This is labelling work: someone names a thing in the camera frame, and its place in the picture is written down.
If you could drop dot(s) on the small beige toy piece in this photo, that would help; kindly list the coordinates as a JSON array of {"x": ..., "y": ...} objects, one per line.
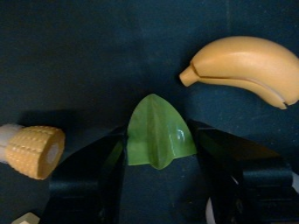
[{"x": 27, "y": 218}]

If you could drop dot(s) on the yellow ribbed cup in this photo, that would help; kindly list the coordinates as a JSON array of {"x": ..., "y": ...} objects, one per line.
[{"x": 35, "y": 151}]

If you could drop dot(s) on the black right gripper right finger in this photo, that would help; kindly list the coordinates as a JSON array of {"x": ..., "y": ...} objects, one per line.
[{"x": 249, "y": 180}]

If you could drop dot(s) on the green toy starfruit half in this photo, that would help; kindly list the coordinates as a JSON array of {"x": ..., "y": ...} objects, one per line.
[{"x": 158, "y": 134}]

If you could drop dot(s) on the yellow toy banana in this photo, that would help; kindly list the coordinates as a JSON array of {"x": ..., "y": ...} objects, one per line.
[{"x": 249, "y": 67}]

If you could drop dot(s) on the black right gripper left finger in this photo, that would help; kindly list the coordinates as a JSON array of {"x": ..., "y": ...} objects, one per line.
[{"x": 83, "y": 180}]

